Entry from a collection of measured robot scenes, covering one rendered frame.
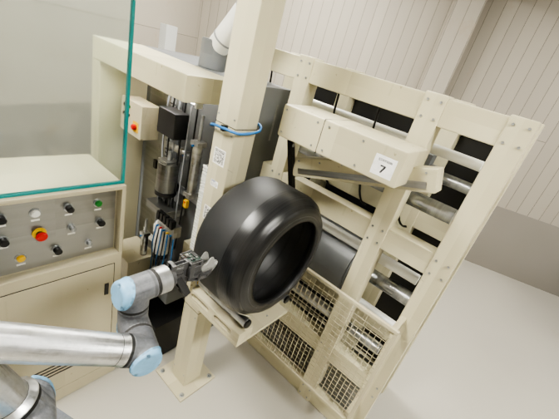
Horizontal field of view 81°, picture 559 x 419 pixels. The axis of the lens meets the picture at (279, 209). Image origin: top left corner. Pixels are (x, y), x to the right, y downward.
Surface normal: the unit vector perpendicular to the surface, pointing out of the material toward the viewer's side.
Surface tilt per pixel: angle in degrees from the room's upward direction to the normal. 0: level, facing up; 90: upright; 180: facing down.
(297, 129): 90
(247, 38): 90
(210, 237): 71
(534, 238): 90
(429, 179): 90
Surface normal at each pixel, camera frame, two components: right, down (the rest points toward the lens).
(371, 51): -0.35, 0.32
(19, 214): 0.73, 0.46
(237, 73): -0.63, 0.18
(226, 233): -0.43, -0.26
